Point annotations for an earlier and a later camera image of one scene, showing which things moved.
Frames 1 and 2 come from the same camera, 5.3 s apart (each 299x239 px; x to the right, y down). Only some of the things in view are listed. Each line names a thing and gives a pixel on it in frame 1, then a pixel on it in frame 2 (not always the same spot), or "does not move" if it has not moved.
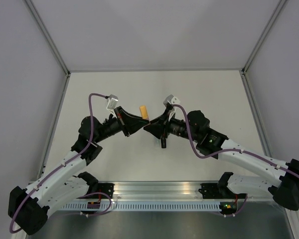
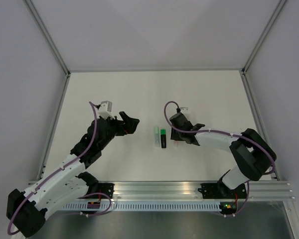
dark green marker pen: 163,142 does not move
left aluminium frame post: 46,34 does not move
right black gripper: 160,123 → 173,136
